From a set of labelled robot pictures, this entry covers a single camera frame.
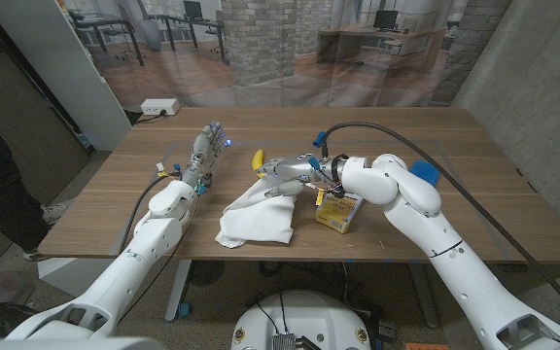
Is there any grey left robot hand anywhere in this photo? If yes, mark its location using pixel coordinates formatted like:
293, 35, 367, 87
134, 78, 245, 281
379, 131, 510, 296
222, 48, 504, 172
180, 121, 233, 192

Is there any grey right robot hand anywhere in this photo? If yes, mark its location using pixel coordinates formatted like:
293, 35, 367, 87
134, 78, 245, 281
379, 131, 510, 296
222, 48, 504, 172
259, 153, 339, 198

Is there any white towel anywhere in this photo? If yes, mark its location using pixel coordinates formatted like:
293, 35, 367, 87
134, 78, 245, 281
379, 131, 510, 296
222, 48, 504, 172
214, 174, 298, 250

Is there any yellow toy banana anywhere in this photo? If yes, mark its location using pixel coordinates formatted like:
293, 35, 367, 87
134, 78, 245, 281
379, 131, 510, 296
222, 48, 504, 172
252, 149, 267, 179

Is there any white power strip box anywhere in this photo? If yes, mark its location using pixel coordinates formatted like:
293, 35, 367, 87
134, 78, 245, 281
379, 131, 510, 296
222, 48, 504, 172
140, 98, 181, 117

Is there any yellow white sugar box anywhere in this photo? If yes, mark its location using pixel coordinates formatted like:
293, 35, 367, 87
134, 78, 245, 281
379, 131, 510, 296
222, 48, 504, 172
314, 191, 365, 235

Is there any printed office backdrop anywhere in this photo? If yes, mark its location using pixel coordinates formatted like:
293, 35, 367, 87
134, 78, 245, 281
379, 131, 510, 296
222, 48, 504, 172
58, 0, 512, 109

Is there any black round fan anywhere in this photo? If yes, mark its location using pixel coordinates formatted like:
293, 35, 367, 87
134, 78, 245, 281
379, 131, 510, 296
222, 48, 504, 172
188, 260, 227, 287

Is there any blue ridged pad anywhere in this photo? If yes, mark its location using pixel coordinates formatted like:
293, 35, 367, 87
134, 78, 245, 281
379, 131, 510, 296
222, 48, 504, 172
409, 158, 441, 188

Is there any white table leg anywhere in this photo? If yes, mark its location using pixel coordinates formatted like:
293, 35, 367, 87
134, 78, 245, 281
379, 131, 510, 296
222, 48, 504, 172
164, 260, 193, 323

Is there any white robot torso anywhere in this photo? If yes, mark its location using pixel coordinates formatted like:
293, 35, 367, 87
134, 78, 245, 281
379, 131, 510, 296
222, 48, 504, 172
230, 290, 372, 350

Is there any white upright panel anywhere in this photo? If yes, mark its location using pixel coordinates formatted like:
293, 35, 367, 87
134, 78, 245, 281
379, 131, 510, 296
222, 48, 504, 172
0, 0, 133, 152

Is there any grey table leg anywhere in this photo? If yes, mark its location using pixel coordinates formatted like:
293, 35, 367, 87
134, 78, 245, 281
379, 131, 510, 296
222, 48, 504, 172
408, 262, 440, 330

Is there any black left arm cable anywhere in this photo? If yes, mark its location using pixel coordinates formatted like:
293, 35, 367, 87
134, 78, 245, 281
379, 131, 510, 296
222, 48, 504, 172
117, 173, 180, 255

